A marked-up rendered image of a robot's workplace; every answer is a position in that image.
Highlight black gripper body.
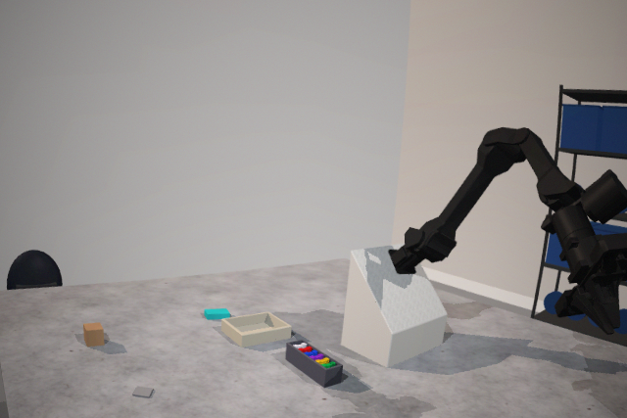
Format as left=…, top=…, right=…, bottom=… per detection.
left=555, top=228, right=627, bottom=317

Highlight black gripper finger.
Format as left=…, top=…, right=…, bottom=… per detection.
left=571, top=294, right=614, bottom=335
left=585, top=270, right=626, bottom=329

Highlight beige open-top tray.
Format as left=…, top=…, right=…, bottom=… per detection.
left=221, top=311, right=292, bottom=348

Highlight teal rectangular block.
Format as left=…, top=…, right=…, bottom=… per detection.
left=204, top=308, right=230, bottom=320

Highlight tan cube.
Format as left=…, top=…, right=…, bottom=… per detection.
left=83, top=322, right=105, bottom=347

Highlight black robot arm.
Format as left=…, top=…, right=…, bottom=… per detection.
left=389, top=127, right=627, bottom=274

